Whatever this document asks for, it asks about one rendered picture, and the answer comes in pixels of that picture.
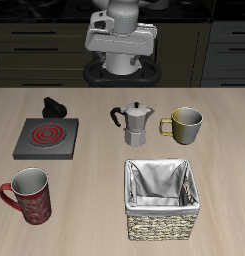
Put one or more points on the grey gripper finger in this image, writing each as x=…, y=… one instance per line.
x=135, y=60
x=102, y=57

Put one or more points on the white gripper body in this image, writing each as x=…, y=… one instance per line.
x=122, y=41

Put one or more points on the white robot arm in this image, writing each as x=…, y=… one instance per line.
x=122, y=16

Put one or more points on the white and yellow mug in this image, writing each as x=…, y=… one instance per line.
x=185, y=131

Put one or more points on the wicker basket with white liner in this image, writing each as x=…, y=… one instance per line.
x=160, y=220

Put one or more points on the red patterned mug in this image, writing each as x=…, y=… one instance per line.
x=35, y=205

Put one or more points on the dark kitchen cupboards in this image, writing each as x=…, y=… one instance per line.
x=44, y=60

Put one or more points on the silver moka pot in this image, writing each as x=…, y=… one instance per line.
x=135, y=125

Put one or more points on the round black stove knob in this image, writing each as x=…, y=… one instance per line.
x=54, y=108

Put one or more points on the black kitchen countertop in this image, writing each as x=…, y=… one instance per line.
x=44, y=10

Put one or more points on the grey kitchen cupboard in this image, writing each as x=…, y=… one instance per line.
x=227, y=53

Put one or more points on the dark grey stove plate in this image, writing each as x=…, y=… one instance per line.
x=47, y=140

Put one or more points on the flat black base plate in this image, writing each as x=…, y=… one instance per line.
x=150, y=74

